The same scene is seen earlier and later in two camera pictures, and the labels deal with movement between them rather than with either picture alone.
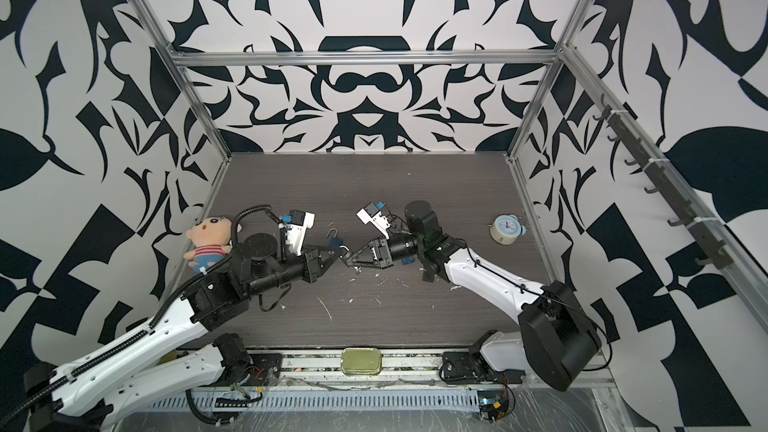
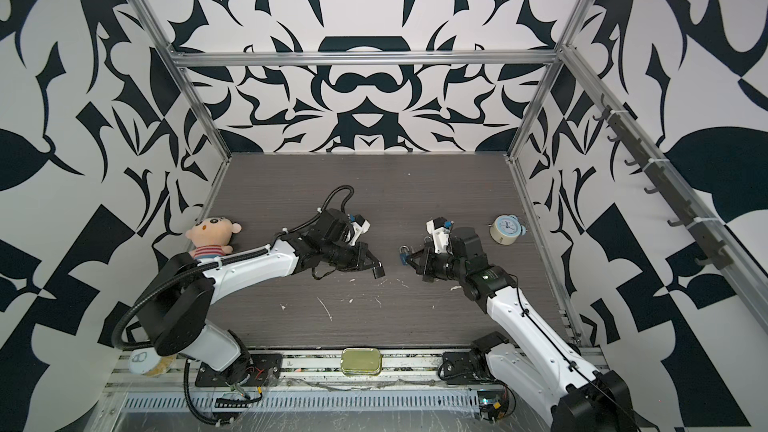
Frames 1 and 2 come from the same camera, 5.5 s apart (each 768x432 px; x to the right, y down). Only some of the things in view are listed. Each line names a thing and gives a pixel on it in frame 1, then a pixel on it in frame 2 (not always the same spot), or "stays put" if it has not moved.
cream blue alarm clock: [505, 229] stays put
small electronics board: [493, 404] stays put
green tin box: [361, 361] stays put
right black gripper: [381, 250] -> [420, 267]
